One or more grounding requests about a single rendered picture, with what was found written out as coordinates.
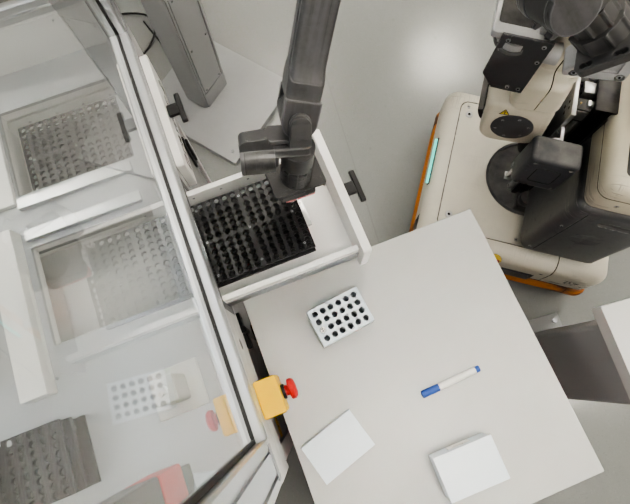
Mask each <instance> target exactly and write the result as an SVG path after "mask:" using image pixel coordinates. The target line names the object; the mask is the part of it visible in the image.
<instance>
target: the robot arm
mask: <svg viewBox="0 0 630 504"><path fill-rule="evenodd" d="M340 2H341V0H297V3H296V9H295V15H294V21H293V27H292V33H291V39H290V45H289V51H288V56H287V59H286V61H285V65H284V70H283V77H282V81H280V86H279V92H278V99H277V110H278V114H279V118H280V122H281V125H272V126H266V128H264V129H258V130H251V131H245V132H241V133H239V135H238V144H239V145H238V148H239V153H240V156H239V158H240V162H241V172H242V176H247V175H258V174H265V176H266V179H267V181H268V182H269V185H270V187H271V189H272V193H273V196H274V199H275V200H276V201H279V199H280V202H282V203H285V202H286V203H289V202H293V201H295V200H296V199H298V200H299V199H301V198H304V197H307V196H310V195H313V194H315V190H316V189H315V188H316V187H319V186H322V185H323V186H325V184H326V179H325V176H324V174H323V172H322V169H321V167H320V165H319V163H318V160H317V158H316V156H315V150H316V145H315V142H314V140H313V139H312V134H313V133H314V132H315V131H316V129H317V126H318V122H319V117H320V113H321V109H322V102H321V98H322V94H323V89H324V84H325V78H326V66H327V61H328V56H329V51H330V46H331V42H332V38H333V33H334V29H335V24H336V20H337V15H338V11H339V6H340ZM516 4H517V7H518V9H519V10H520V12H521V13H522V14H523V15H524V16H525V17H527V18H528V19H530V20H531V21H533V22H534V25H533V26H532V29H533V30H537V29H538V28H540V27H541V26H543V27H544V28H545V30H546V31H547V32H546V33H545V34H544V37H545V38H547V39H548V40H550V41H552V40H554V39H556V38H557V37H559V36H560V37H569V39H568V40H569V41H570V43H571V44H572V45H573V46H574V47H575V49H576V50H577V53H576V60H575V67H574V71H575V72H576V73H577V74H578V76H579V77H581V78H583V77H586V76H589V75H592V74H595V73H598V72H600V71H603V70H606V69H609V68H612V67H615V66H618V65H620V64H623V63H626V62H629V61H630V1H629V0H516ZM279 159H281V164H279Z"/></svg>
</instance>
